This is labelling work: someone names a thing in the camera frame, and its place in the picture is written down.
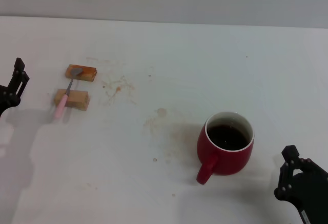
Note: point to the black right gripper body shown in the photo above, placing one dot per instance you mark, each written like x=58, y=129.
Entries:
x=312, y=193

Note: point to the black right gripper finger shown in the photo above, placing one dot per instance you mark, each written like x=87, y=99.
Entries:
x=310, y=165
x=290, y=153

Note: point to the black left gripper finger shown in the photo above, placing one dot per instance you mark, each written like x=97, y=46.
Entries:
x=20, y=63

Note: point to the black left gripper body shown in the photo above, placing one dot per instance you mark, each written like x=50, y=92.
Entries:
x=6, y=99

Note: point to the red ceramic mug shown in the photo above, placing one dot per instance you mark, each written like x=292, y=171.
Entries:
x=225, y=162

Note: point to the dark coffee liquid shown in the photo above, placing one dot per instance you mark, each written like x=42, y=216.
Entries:
x=228, y=137

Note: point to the orange stained wooden block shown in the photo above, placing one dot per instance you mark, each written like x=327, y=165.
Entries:
x=87, y=74

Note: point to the plain wooden block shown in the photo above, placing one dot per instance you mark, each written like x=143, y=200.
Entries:
x=78, y=99

